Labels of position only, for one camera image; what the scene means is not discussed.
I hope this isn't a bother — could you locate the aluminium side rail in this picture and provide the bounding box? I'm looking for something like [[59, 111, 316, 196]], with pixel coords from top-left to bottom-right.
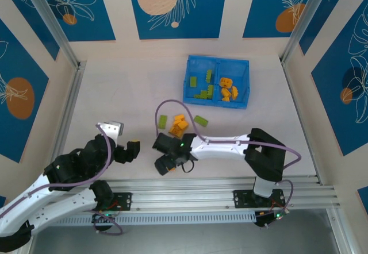
[[281, 60, 323, 184], [50, 60, 87, 180]]

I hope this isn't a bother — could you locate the blue two-compartment bin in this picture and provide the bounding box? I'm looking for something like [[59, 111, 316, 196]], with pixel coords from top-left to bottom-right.
[[182, 54, 250, 110]]

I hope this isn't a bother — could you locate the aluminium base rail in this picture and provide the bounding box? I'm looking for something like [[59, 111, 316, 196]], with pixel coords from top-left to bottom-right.
[[108, 176, 339, 210]]

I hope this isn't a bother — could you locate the aluminium frame post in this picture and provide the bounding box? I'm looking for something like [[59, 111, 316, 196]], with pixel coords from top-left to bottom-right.
[[20, 0, 87, 70], [326, 207, 354, 254], [280, 0, 337, 65]]

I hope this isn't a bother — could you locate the thin black camera cable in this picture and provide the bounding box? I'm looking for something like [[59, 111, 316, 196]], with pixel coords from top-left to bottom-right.
[[179, 159, 197, 174]]

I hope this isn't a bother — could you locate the small controller circuit board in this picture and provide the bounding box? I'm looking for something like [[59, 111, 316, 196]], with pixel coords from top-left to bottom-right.
[[254, 210, 289, 228], [91, 211, 121, 223]]

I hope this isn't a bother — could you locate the grey slotted cable duct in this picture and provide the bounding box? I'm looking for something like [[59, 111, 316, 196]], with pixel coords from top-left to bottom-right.
[[50, 210, 256, 226]]

